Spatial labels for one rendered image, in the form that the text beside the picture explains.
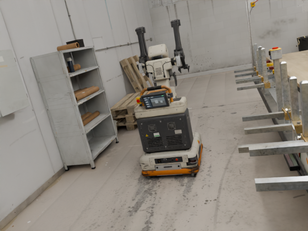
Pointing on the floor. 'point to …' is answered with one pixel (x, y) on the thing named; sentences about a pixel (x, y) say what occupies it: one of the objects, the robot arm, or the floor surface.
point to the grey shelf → (53, 80)
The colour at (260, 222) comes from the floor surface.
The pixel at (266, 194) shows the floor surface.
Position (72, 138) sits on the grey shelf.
